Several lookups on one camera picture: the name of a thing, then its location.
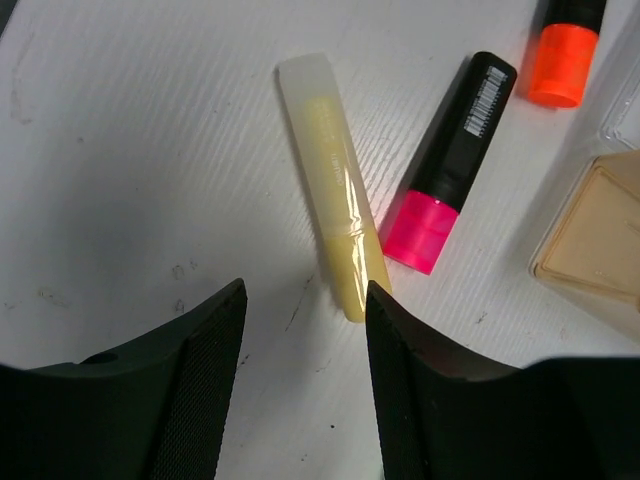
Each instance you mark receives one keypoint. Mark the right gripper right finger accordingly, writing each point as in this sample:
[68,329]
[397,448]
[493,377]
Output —
[446,412]

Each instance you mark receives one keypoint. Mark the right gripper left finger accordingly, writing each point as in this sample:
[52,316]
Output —
[152,408]

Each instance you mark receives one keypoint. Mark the amber plastic container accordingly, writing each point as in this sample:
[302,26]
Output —
[590,255]

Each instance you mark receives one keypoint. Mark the pink capped black highlighter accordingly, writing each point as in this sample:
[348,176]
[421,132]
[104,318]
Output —
[427,211]

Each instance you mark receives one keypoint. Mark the clear plastic container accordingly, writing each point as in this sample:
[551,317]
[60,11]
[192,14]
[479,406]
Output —
[620,126]

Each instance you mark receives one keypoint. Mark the orange capped black highlighter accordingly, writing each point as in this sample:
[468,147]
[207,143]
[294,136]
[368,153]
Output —
[559,52]

